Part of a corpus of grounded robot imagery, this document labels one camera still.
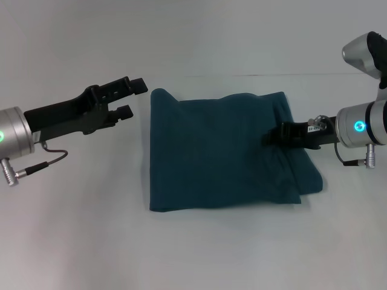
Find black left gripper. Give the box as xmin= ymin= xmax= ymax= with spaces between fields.
xmin=23 ymin=77 xmax=149 ymax=143

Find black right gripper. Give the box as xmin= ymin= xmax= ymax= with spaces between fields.
xmin=262 ymin=117 xmax=338 ymax=150

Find teal blue shirt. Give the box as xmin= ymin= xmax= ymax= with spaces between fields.
xmin=149 ymin=88 xmax=324 ymax=213

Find silver cable connector plug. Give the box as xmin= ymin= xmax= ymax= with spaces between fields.
xmin=364 ymin=143 xmax=376 ymax=170
xmin=1 ymin=158 xmax=30 ymax=187
xmin=307 ymin=114 xmax=329 ymax=130

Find grey cable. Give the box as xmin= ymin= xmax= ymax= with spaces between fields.
xmin=334 ymin=141 xmax=366 ymax=167

